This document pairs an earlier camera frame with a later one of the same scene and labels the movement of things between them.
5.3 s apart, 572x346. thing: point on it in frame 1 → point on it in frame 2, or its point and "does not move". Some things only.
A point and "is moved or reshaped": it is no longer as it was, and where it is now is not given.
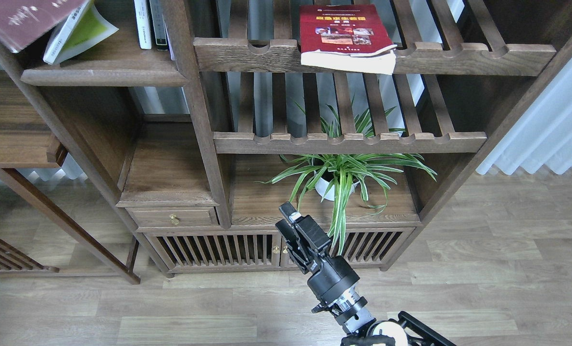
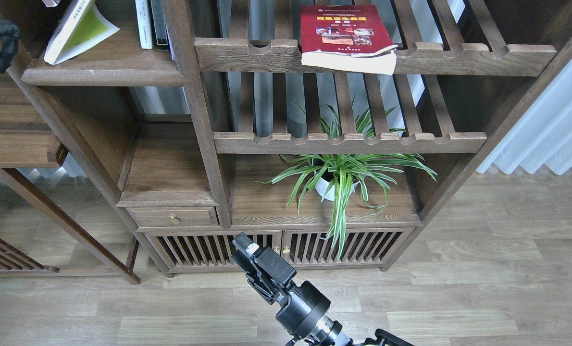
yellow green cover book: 85,26 does not move
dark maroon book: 17,24 is moved or reshaped
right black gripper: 306,243 → 304,305
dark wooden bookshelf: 363,116 does not move
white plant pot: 321,186 does not move
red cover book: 346,37 does not move
